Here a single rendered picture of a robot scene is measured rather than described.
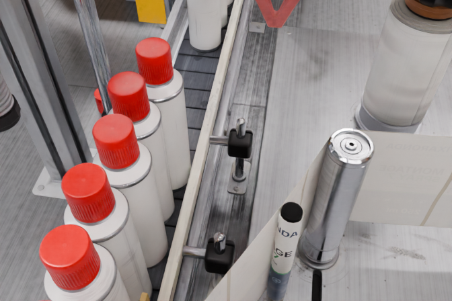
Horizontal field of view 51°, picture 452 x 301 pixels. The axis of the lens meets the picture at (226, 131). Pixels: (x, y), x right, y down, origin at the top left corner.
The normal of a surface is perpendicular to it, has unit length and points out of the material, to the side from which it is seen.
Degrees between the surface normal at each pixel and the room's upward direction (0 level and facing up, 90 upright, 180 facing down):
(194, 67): 0
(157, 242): 90
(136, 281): 90
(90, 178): 3
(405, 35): 90
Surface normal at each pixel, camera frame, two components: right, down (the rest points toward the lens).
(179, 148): 0.64, 0.58
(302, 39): 0.00, -0.66
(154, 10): -0.15, 0.74
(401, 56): -0.68, 0.56
